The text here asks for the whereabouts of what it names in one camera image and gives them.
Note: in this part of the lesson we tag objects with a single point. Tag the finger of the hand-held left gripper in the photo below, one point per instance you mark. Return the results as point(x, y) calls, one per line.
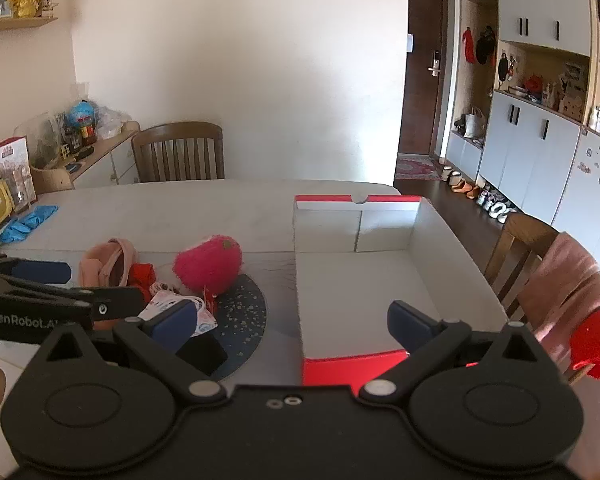
point(40, 271)
point(121, 302)

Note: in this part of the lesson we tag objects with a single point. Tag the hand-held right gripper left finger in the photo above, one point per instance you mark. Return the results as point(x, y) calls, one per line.
point(172, 324)

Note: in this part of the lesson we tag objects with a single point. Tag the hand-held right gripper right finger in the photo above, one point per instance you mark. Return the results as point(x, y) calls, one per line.
point(411, 321)

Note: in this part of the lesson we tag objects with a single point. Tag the white patterned pouch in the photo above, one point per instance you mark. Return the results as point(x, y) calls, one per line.
point(202, 317)

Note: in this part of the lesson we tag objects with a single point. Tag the red cloth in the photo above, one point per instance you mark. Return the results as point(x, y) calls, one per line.
point(142, 277)

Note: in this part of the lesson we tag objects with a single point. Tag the pink fabric bag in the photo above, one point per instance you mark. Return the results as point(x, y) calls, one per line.
point(107, 262)

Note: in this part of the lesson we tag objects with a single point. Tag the red and white cardboard box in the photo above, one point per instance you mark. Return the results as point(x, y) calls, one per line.
point(360, 280)

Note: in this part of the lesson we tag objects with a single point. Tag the pink fluffy plush toy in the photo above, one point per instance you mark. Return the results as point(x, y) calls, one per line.
point(210, 262)

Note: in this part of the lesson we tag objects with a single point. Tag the red hang tag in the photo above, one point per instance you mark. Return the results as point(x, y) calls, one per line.
point(210, 302)

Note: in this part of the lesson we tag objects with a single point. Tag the blue rubber gloves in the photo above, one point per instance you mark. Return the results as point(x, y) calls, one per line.
point(27, 222)

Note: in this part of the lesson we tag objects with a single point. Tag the dark speckled round placemat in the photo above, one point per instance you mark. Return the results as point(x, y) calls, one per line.
point(242, 320)

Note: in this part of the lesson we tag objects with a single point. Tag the wooden chair with black seat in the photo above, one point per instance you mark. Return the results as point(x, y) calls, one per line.
point(517, 250)

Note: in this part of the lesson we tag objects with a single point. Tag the wooden sideboard with white drawers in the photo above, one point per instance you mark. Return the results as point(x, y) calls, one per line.
point(107, 157)

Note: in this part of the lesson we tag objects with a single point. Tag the row of shoes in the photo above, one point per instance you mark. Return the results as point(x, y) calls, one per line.
point(480, 195)

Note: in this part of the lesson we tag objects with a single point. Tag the red patterned rug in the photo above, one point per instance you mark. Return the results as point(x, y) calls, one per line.
point(417, 169)

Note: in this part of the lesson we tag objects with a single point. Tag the pink fringed scarf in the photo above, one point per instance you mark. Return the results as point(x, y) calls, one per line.
point(565, 285)

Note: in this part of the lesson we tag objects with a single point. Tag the blue globe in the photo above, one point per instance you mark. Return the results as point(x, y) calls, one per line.
point(81, 116)

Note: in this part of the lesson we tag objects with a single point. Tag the clear plastic bag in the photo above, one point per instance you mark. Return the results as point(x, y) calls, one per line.
point(111, 122)

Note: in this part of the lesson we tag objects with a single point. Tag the red garment on chair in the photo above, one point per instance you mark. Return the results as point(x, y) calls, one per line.
point(594, 342)

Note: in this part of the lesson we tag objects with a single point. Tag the white storage cabinet unit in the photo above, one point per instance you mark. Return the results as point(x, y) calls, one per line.
point(522, 160)

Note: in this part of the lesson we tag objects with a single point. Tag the beige tote bag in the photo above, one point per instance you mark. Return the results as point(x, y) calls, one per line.
point(474, 125)

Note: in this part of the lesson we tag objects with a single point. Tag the white refrigerator with magnets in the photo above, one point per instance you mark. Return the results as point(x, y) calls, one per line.
point(590, 185)

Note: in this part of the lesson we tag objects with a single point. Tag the brown wooden door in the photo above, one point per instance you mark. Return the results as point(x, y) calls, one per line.
point(422, 70)

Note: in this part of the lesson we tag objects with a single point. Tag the red item on cabinet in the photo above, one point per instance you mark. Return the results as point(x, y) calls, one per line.
point(533, 83)

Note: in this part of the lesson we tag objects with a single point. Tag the red hanging garment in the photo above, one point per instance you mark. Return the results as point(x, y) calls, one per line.
point(468, 45)

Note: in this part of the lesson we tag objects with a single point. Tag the wooden wall shelf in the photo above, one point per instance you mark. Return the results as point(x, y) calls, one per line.
point(20, 24)

